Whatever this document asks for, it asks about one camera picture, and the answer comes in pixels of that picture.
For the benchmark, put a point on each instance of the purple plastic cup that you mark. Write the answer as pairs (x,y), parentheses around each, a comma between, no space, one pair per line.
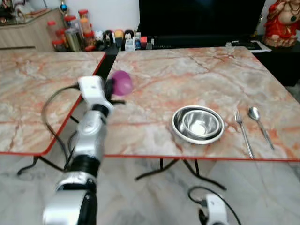
(123,82)

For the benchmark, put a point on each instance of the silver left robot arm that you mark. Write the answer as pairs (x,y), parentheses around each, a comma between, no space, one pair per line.
(88,138)

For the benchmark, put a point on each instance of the small white box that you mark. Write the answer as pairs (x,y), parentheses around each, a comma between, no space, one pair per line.
(129,44)

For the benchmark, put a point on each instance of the yellow head doll figurine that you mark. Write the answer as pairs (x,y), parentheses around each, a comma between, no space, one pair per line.
(119,34)

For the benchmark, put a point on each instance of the tall orange red-lid jar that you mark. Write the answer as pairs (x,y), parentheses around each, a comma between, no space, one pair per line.
(85,23)

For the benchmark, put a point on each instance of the clear jar red lid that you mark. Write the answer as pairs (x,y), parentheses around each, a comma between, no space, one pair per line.
(52,30)

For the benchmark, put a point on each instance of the black legs of wide table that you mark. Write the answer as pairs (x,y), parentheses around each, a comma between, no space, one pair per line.
(161,171)

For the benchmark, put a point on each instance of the stainless steel bowl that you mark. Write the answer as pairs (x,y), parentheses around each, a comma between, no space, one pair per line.
(201,123)

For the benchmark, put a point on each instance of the blue ornament ball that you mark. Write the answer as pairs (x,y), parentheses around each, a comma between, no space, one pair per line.
(63,6)

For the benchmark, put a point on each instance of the light wooden sideboard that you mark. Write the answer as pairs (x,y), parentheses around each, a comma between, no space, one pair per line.
(23,33)

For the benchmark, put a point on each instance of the black television screen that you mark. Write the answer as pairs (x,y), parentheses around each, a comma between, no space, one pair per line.
(201,16)

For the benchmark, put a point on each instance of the red seated statue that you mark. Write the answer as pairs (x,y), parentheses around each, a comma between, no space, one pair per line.
(280,26)

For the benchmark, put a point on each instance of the silver metal fork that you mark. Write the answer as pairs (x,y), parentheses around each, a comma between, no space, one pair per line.
(243,133)

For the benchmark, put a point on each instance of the silver metal spoon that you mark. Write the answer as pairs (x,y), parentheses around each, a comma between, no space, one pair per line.
(254,113)

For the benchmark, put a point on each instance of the black remote control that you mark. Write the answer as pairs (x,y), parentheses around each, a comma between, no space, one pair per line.
(246,44)

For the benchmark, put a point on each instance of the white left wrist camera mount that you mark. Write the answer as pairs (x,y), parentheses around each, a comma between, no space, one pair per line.
(92,88)

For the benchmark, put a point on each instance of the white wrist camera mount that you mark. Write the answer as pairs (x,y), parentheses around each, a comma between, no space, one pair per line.
(92,88)
(216,210)

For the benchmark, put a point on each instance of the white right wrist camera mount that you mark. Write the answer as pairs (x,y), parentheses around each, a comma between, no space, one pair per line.
(216,210)

